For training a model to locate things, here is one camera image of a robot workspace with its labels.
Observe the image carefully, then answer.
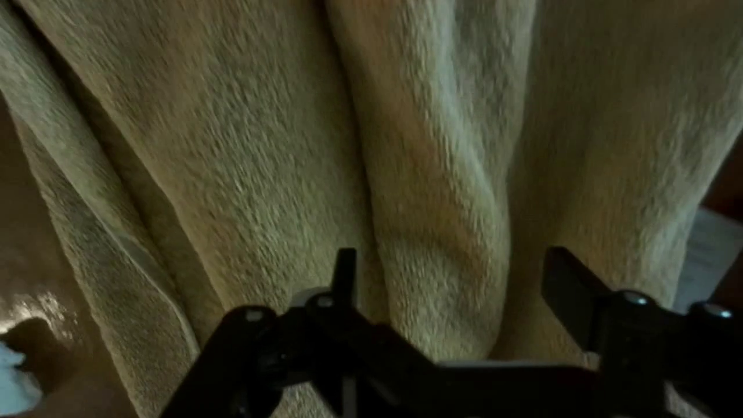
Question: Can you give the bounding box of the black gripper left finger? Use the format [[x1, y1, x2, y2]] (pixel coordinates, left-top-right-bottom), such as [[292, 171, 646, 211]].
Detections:
[[158, 245, 437, 418]]

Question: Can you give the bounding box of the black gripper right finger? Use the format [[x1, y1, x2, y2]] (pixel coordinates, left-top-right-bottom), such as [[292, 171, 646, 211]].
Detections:
[[541, 245, 743, 418]]

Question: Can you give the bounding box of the yellow towel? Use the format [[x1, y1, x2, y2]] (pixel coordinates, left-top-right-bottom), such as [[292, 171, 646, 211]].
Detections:
[[0, 0, 743, 418]]

